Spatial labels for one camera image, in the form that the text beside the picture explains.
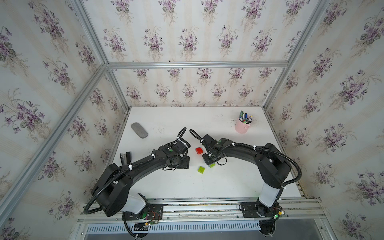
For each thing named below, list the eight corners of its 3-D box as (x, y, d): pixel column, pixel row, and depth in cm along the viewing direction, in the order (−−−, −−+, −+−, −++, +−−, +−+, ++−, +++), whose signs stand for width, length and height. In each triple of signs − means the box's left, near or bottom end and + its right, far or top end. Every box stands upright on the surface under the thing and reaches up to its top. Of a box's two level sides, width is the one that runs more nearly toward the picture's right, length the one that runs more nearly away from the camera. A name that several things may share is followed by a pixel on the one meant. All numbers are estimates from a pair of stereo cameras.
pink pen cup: (236, 134, 106) (241, 123, 96) (234, 122, 113) (238, 111, 103) (247, 134, 106) (253, 123, 96) (244, 122, 113) (249, 111, 103)
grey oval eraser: (130, 127, 109) (129, 125, 108) (137, 123, 112) (136, 121, 110) (142, 140, 102) (141, 138, 100) (149, 135, 105) (148, 133, 103)
